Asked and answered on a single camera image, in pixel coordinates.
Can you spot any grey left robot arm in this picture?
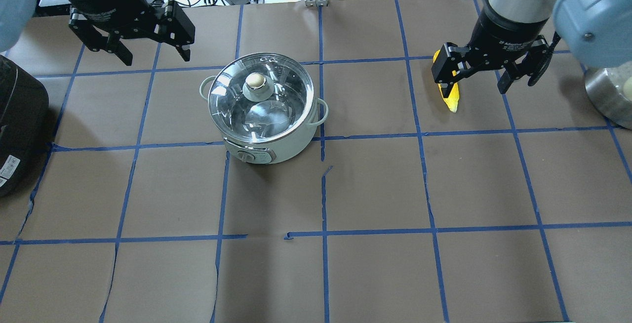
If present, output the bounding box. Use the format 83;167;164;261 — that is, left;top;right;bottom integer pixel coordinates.
0;0;196;66

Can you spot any glass pot lid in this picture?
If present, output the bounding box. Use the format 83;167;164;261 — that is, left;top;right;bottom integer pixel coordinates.
199;52;319;144

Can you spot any steel bowl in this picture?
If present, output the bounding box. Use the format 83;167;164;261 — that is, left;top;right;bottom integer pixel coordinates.
585;61;632;130

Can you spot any pale green electric pot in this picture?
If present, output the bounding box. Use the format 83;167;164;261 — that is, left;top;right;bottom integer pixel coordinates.
199;52;329;164

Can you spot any black rice cooker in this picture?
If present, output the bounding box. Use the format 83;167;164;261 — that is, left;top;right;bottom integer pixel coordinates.
0;56;49;197

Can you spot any yellow corn cob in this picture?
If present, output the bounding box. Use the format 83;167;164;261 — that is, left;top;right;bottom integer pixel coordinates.
433;50;460;113

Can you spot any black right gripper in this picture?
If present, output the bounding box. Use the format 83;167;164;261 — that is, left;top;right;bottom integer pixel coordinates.
431;9;561;99

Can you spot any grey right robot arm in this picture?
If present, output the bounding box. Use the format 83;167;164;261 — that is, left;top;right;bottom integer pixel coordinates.
432;0;632;99

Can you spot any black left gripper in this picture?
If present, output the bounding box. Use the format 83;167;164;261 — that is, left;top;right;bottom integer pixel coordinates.
69;0;196;66

